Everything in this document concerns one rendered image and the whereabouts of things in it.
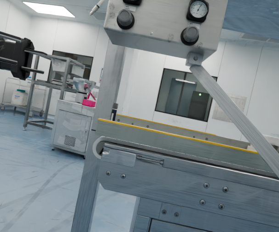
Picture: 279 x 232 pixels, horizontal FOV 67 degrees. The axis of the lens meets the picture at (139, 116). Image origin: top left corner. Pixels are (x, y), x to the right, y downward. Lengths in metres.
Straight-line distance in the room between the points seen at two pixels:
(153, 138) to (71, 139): 2.82
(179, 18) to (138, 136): 0.24
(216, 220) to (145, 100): 5.25
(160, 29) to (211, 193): 0.35
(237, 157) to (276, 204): 0.13
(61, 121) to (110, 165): 2.85
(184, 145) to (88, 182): 0.44
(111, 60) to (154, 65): 5.07
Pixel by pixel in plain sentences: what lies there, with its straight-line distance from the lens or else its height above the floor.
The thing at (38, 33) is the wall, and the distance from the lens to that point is 7.46.
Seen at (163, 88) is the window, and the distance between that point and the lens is 5.68.
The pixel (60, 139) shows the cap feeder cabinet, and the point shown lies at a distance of 3.32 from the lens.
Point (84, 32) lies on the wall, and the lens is 6.68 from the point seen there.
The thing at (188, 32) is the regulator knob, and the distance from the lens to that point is 0.41.
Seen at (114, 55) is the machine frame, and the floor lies 1.08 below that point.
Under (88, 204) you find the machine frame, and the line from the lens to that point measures 0.83.
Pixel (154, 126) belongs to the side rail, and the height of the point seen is 0.87.
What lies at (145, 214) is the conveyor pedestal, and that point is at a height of 0.69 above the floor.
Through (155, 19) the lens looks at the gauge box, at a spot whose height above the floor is 1.09.
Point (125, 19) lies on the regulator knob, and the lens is 0.41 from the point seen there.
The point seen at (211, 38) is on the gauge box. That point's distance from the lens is 0.44.
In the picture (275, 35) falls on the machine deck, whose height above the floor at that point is 1.26.
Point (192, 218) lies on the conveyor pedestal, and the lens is 0.56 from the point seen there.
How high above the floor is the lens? 0.93
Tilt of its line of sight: 3 degrees down
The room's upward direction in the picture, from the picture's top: 12 degrees clockwise
